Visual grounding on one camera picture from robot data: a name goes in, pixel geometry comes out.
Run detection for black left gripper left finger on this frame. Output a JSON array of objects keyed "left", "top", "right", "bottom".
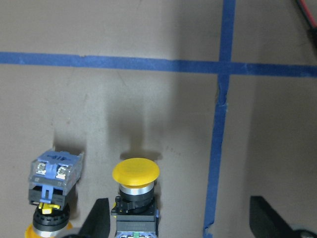
[{"left": 79, "top": 198, "right": 110, "bottom": 238}]

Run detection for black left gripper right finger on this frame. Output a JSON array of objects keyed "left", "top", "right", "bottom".
[{"left": 249, "top": 196, "right": 300, "bottom": 238}]

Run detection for yellow mushroom push button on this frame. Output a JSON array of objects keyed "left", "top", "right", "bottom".
[{"left": 111, "top": 158, "right": 160, "bottom": 238}]

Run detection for yellow button lying sideways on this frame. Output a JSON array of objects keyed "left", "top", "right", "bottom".
[{"left": 24, "top": 149, "right": 84, "bottom": 238}]

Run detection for red black conveyor cable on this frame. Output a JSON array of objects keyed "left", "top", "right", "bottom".
[{"left": 293, "top": 0, "right": 317, "bottom": 38}]

